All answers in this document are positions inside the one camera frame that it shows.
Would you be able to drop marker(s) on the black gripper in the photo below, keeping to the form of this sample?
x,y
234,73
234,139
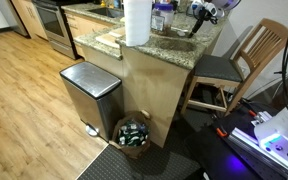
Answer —
x,y
205,10

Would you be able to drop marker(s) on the silver spoon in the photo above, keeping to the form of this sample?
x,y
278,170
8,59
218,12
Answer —
x,y
179,32

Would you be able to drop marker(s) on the clear jar purple lid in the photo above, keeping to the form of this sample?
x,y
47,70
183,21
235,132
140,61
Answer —
x,y
162,18

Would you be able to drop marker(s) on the white paper towel roll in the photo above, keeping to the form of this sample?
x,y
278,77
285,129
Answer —
x,y
137,21

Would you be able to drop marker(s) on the wooden chair grey cushion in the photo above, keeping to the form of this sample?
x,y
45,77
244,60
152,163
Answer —
x,y
234,76

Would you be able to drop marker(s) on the kitchen sink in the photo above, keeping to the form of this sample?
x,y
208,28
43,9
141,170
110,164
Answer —
x,y
108,12

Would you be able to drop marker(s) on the wooden cutting board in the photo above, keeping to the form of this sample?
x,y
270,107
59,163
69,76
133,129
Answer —
x,y
110,37

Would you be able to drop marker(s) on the stainless steel trash can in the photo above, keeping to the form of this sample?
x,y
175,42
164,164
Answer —
x,y
97,96

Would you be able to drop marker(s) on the brown paper bag of recyclables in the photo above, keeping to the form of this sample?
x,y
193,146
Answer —
x,y
131,134

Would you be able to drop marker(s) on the dark floor mat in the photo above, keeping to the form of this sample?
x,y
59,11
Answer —
x,y
172,162

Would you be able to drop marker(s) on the stainless steel oven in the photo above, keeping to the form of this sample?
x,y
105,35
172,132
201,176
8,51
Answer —
x,y
55,25

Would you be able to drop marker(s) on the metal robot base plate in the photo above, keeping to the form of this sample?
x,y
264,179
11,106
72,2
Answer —
x,y
267,150

